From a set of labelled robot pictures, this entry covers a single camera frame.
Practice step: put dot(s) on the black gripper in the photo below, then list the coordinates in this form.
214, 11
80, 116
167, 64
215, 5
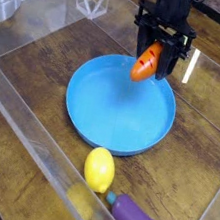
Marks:
165, 21

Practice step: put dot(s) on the clear acrylic enclosure wall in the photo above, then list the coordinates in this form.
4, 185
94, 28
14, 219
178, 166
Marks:
41, 154

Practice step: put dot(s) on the orange toy carrot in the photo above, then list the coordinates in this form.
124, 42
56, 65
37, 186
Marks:
146, 64

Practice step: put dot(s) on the blue round tray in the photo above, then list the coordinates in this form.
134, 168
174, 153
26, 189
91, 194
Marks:
110, 110

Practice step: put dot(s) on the yellow toy lemon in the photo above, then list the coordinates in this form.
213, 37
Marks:
99, 169

